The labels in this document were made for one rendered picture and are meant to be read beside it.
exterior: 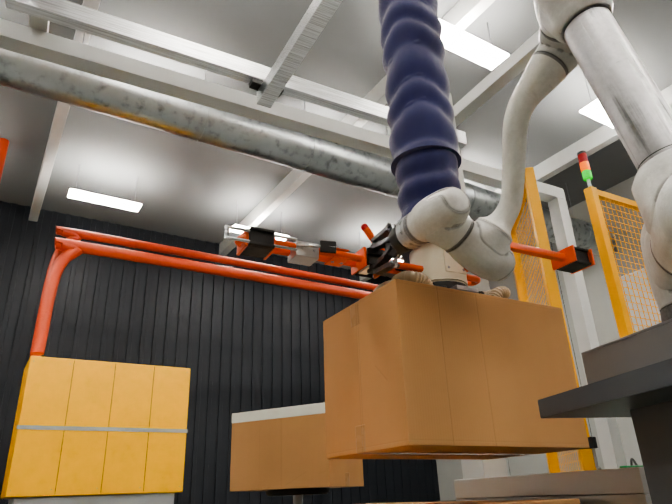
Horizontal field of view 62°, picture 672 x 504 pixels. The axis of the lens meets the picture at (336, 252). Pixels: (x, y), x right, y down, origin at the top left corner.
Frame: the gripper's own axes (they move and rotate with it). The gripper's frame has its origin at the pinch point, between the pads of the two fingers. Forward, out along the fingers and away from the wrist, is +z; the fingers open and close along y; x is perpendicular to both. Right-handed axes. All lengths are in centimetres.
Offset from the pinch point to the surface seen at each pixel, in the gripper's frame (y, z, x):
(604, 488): 63, -24, 52
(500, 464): 51, 95, 131
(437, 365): 34.2, -19.9, 5.3
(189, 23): -501, 427, 29
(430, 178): -28.6, -9.0, 19.8
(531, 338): 24, -20, 40
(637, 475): 61, -34, 52
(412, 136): -45.7, -5.9, 17.1
